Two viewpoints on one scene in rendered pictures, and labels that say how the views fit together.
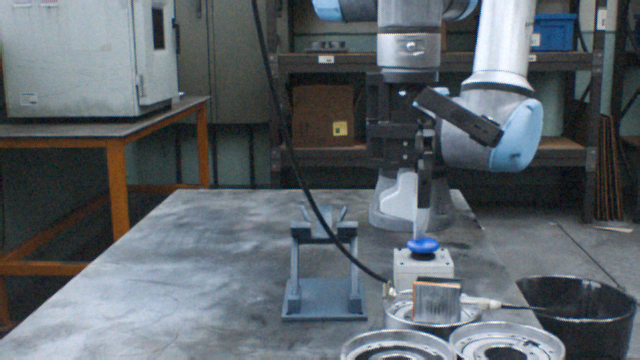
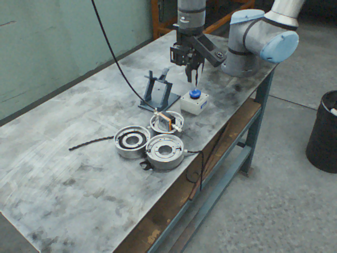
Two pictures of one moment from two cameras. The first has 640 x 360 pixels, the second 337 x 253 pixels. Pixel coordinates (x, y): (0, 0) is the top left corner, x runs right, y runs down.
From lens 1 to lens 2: 0.56 m
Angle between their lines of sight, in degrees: 42
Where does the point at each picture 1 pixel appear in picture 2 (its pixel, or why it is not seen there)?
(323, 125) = not seen: outside the picture
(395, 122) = (183, 46)
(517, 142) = (269, 52)
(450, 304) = (166, 124)
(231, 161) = not seen: outside the picture
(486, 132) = (212, 60)
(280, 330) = (133, 109)
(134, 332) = (98, 96)
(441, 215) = (244, 71)
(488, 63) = (275, 8)
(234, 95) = not seen: outside the picture
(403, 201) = (184, 77)
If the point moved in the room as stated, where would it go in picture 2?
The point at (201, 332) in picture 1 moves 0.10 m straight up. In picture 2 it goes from (114, 103) to (108, 78)
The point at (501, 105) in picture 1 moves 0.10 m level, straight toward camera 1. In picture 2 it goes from (270, 32) to (252, 42)
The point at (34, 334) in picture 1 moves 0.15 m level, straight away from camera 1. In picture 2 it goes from (77, 89) to (91, 70)
